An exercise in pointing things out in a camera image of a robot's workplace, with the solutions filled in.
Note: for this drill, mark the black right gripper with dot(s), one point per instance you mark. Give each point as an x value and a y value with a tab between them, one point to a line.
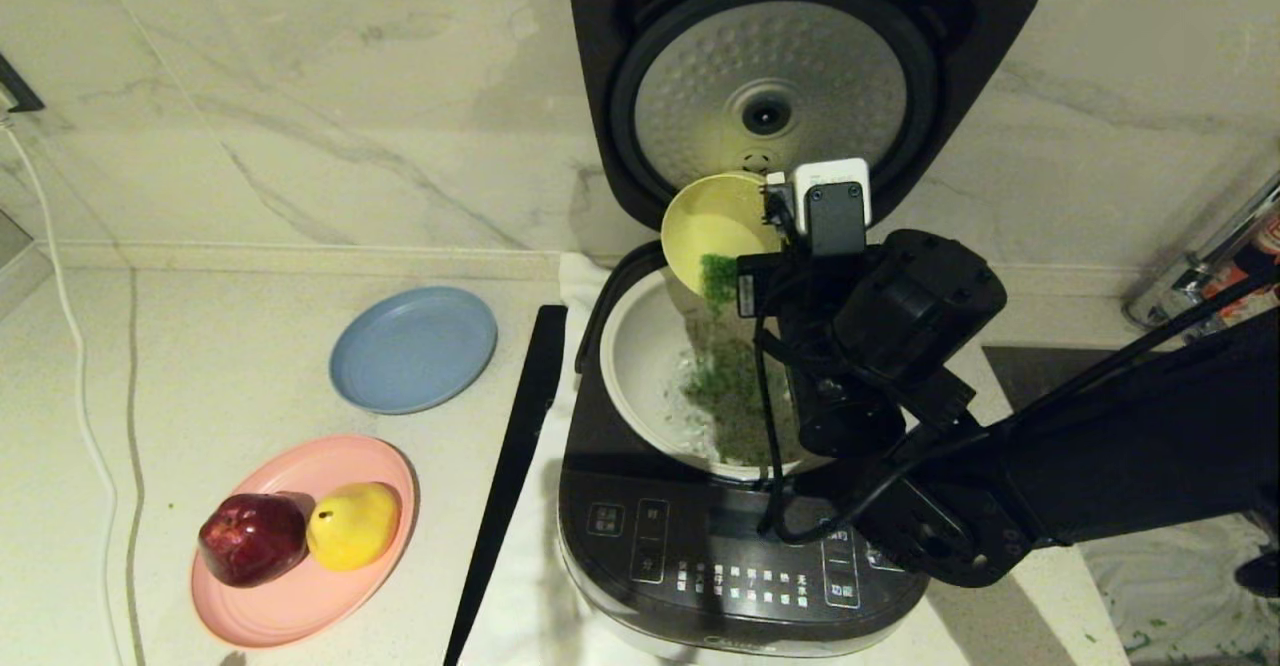
800	296

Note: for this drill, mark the yellow bowl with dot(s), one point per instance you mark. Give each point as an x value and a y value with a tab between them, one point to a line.
715	221

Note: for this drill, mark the green grains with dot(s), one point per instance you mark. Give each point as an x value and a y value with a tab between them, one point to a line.
735	396

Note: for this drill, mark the dark grey rice cooker lid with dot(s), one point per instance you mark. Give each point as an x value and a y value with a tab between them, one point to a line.
620	66

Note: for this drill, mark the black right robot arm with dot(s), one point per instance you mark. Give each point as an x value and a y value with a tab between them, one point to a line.
1100	446

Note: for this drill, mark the white bowl with greens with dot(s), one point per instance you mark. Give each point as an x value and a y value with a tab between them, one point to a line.
640	376

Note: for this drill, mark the dark grey rice cooker base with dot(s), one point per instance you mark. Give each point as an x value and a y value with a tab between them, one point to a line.
700	536

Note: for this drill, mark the steel sink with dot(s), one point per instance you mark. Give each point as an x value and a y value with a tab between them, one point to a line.
1050	361

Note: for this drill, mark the black flat strip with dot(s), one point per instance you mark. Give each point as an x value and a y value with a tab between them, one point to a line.
510	486

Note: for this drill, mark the chrome faucet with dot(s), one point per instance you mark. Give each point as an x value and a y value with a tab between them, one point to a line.
1165	301

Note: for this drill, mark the blue plate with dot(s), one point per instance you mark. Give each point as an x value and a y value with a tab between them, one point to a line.
415	349

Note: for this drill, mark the red orange bottle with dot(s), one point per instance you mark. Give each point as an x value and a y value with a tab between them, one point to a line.
1250	246

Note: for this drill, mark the white crumpled cloth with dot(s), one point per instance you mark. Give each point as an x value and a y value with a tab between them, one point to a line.
1170	596

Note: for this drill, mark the yellow pear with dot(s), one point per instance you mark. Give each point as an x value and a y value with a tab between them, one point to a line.
352	524

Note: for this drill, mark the pink plate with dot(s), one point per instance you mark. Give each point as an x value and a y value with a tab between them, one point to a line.
300	601

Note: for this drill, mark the red apple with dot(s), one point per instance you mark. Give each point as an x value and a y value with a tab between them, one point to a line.
252	538

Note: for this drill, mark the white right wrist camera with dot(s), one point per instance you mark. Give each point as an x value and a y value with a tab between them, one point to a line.
835	216

